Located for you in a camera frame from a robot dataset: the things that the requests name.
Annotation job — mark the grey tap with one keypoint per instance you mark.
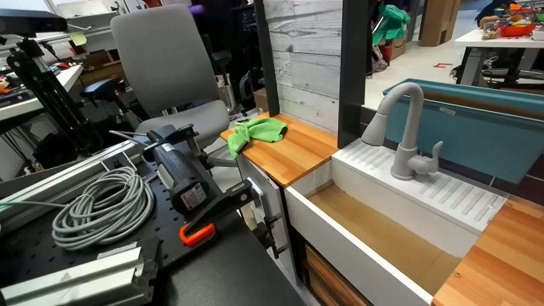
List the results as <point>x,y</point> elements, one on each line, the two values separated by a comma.
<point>410,127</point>

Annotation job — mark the grey tap lever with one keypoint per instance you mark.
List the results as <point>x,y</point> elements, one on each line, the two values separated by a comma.
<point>434,154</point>

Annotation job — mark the red bowl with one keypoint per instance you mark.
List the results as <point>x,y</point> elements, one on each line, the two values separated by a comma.
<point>516,30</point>

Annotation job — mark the teal plastic tub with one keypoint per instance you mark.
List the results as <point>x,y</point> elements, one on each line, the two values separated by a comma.
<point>471,136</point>

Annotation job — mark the toy kitchen with wooden counter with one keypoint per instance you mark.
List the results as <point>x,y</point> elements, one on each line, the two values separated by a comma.
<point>297,153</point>

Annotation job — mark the grey office chair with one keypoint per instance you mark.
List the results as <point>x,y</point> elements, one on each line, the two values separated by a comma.
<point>165,63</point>

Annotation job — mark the green hanging cloth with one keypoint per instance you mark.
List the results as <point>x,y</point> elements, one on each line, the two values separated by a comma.
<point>391,23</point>

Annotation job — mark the white desk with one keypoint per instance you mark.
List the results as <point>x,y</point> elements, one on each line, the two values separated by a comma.
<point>25,104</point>

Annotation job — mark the camera on tripod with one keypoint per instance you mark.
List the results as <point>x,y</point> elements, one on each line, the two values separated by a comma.
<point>46,93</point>

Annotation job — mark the white table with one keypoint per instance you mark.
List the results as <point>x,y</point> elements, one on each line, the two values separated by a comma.
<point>497,41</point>

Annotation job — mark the wooden drawer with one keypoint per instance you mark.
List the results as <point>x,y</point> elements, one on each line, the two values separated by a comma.
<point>327,280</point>

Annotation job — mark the cardboard box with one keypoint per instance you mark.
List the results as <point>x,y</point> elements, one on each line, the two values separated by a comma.
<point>437,21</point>

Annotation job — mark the grey cabinet door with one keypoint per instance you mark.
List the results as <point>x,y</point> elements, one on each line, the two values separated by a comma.
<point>270,199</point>

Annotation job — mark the green towel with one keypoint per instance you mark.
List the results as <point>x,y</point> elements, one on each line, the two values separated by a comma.
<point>263,129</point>

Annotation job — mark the black clamp with orange trigger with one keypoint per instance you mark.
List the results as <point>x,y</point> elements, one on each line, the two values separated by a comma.
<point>182,178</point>

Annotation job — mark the white sink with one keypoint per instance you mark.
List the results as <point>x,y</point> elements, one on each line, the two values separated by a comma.
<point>382,229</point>

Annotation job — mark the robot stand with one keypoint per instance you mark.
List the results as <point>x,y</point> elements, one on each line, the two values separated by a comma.
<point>238,276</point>

